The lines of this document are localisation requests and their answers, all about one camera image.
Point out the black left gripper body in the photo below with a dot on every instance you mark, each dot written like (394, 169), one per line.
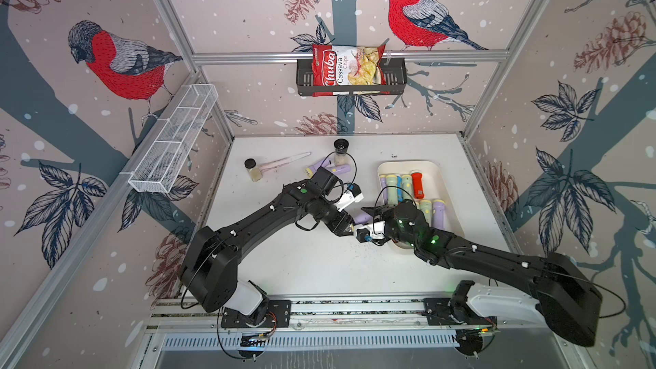
(328, 213)

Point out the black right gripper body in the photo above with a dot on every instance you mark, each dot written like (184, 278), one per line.
(392, 231)

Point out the purple flashlight top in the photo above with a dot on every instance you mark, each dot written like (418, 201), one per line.
(311, 170)

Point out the green flashlight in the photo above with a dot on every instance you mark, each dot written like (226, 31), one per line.
(407, 187)
(427, 210)
(392, 189)

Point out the red flashlight white head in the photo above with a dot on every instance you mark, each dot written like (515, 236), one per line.
(418, 188)

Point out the blue flashlight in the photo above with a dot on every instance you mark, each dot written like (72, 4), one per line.
(399, 189)

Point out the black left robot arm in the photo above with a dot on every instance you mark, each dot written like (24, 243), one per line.
(209, 269)

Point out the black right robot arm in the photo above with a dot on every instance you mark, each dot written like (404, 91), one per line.
(568, 301)

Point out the cream plastic storage tray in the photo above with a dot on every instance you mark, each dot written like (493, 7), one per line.
(434, 188)

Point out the black-top pepper grinder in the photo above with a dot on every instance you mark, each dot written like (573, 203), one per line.
(341, 157)

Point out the small glass spice bottle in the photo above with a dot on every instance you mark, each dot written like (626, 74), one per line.
(253, 170)

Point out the red cassava chips bag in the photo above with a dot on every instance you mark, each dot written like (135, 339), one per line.
(335, 65)

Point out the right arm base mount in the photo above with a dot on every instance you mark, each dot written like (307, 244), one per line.
(442, 311)

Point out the black wall basket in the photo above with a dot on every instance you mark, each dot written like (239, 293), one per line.
(387, 78)

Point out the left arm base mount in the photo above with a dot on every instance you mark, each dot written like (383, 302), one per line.
(251, 307)

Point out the white wire mesh shelf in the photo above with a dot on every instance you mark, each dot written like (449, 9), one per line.
(166, 156)

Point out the aluminium front rail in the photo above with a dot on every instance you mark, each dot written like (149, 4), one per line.
(356, 313)

